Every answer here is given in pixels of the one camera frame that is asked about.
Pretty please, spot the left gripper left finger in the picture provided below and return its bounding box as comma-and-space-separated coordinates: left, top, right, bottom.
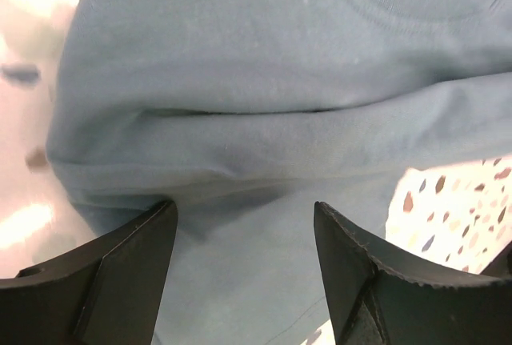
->
1, 202, 178, 345

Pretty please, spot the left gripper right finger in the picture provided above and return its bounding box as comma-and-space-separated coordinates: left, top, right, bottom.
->
314, 203, 511, 344

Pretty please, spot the blue t-shirt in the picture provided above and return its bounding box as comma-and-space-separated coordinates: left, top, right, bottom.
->
46, 0, 511, 344

